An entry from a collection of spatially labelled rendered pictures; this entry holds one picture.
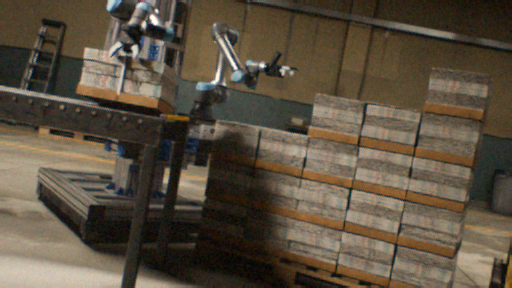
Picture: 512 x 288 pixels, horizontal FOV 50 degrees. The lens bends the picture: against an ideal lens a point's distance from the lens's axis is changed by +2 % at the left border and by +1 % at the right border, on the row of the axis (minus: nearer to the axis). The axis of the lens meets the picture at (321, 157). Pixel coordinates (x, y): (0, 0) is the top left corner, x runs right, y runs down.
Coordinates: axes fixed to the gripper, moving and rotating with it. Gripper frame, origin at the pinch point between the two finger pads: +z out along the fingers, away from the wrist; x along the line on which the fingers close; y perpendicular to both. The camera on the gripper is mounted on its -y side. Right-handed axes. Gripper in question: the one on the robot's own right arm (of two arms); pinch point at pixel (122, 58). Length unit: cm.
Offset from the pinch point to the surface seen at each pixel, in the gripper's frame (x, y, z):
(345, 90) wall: -135, 554, -444
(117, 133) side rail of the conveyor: -9.9, 2.1, 38.9
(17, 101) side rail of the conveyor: 32.2, -2.0, 33.7
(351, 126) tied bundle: -112, 34, -7
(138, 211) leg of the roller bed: -23, 20, 65
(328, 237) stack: -109, 68, 43
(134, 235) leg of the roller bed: -23, 26, 74
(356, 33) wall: -138, 496, -529
